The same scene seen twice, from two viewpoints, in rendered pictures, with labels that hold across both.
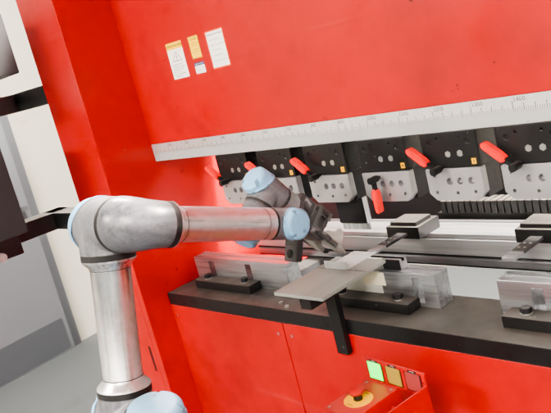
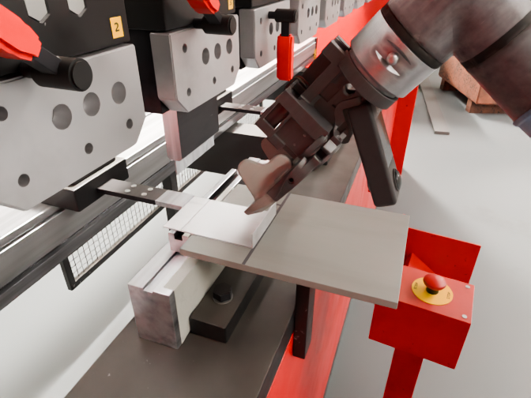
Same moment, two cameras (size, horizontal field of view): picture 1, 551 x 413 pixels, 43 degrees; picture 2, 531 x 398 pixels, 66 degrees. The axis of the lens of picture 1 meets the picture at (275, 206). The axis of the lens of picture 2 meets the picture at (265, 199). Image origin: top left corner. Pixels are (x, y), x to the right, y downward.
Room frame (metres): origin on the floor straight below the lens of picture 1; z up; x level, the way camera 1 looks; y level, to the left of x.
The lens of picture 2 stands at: (2.07, 0.27, 1.31)
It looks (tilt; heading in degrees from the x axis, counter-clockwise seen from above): 31 degrees down; 241
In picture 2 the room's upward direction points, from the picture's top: straight up
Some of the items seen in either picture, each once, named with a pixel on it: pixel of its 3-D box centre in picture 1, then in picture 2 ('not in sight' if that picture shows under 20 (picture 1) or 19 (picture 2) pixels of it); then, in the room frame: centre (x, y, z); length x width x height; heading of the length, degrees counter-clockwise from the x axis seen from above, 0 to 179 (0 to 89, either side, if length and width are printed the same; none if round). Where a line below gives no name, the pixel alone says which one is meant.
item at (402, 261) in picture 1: (375, 260); (213, 206); (1.88, -0.23, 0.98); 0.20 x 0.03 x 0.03; 41
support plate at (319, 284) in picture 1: (330, 277); (301, 234); (1.81, -0.10, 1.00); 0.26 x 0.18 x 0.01; 131
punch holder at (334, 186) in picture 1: (336, 169); (172, 16); (1.93, -0.19, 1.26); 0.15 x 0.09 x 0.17; 41
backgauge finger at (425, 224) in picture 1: (398, 233); (114, 182); (2.01, -0.33, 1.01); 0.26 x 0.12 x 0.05; 131
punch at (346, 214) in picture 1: (353, 213); (193, 125); (1.91, -0.21, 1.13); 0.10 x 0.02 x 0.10; 41
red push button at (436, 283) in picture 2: (357, 395); (433, 286); (1.53, -0.08, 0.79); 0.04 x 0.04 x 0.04
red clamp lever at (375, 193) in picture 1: (377, 194); (281, 45); (1.75, -0.26, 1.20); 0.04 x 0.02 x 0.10; 131
